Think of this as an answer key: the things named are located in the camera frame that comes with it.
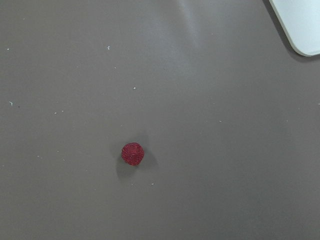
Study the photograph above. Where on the red strawberry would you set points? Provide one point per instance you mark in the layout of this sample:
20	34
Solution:
132	153

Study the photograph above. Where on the cream rabbit tray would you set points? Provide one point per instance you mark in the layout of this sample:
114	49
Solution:
300	20

